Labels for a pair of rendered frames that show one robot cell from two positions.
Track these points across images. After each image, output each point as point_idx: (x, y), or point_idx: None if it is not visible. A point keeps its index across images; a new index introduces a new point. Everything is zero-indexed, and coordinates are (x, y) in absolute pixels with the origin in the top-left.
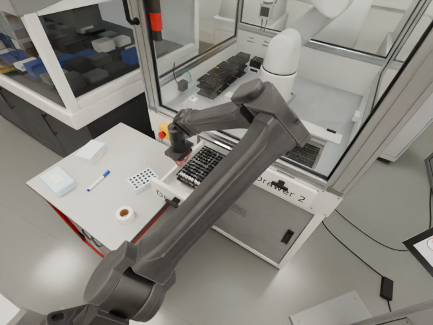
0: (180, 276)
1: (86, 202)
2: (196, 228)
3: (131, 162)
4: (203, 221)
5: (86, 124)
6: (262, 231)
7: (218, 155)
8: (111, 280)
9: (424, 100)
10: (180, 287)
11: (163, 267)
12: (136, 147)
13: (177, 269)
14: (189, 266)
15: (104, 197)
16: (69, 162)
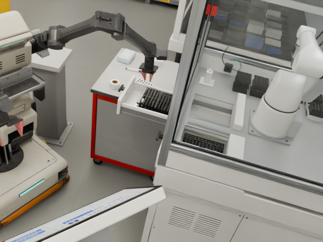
0: (110, 180)
1: (118, 70)
2: (68, 30)
3: (157, 79)
4: (70, 29)
5: (174, 50)
6: None
7: None
8: (54, 27)
9: (174, 87)
10: (101, 182)
11: (59, 34)
12: (171, 79)
13: (114, 177)
14: (119, 185)
15: (124, 75)
16: (143, 56)
